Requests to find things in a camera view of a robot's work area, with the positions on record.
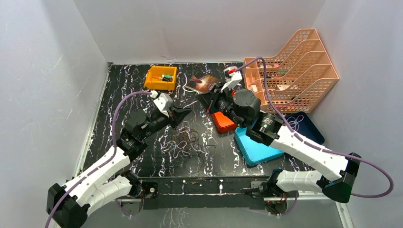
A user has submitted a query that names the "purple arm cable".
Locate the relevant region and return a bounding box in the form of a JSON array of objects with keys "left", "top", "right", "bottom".
[
  {"left": 44, "top": 91, "right": 155, "bottom": 228},
  {"left": 234, "top": 57, "right": 394, "bottom": 218}
]

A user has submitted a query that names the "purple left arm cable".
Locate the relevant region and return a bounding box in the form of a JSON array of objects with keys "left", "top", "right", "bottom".
[{"left": 44, "top": 91, "right": 155, "bottom": 228}]

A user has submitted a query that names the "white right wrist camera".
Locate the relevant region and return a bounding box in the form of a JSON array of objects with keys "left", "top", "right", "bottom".
[{"left": 221, "top": 66, "right": 243, "bottom": 92}]

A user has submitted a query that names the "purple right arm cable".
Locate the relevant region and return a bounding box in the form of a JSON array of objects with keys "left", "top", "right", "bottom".
[{"left": 234, "top": 57, "right": 394, "bottom": 218}]

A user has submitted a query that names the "dark blue square tray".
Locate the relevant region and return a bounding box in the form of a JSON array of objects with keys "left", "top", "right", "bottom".
[{"left": 285, "top": 112, "right": 325, "bottom": 145}]

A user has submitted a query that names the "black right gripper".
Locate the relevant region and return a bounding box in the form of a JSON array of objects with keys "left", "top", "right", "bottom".
[{"left": 196, "top": 82, "right": 247, "bottom": 129}]

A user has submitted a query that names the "white thin cable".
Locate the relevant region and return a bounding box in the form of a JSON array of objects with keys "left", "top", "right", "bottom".
[{"left": 285, "top": 114, "right": 306, "bottom": 130}]

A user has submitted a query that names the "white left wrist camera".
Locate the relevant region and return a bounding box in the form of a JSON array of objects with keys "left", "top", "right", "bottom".
[{"left": 150, "top": 90, "right": 173, "bottom": 118}]

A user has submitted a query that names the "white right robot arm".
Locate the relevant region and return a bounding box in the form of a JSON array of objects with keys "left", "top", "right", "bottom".
[{"left": 196, "top": 89, "right": 360, "bottom": 203}]

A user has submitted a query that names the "yellow plastic parts bin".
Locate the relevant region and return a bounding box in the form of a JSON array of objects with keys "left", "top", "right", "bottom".
[{"left": 144, "top": 66, "right": 177, "bottom": 91}]

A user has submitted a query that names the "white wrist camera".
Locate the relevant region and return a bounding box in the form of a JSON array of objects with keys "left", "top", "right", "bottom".
[
  {"left": 150, "top": 90, "right": 173, "bottom": 118},
  {"left": 221, "top": 66, "right": 243, "bottom": 92}
]

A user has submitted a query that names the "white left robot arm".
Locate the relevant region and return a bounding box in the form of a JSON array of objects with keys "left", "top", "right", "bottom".
[{"left": 46, "top": 106, "right": 192, "bottom": 228}]

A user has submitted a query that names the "dark paperback book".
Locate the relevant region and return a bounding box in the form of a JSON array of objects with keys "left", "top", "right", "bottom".
[{"left": 184, "top": 74, "right": 221, "bottom": 94}]

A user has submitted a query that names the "light blue square tray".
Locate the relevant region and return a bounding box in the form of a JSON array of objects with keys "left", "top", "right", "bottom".
[{"left": 234, "top": 127, "right": 283, "bottom": 167}]

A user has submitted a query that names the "peach plastic file organizer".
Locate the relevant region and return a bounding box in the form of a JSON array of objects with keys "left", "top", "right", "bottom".
[{"left": 242, "top": 28, "right": 339, "bottom": 114}]

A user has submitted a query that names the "orange square tray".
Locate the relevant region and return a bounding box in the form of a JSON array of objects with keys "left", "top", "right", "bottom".
[{"left": 211, "top": 112, "right": 238, "bottom": 133}]

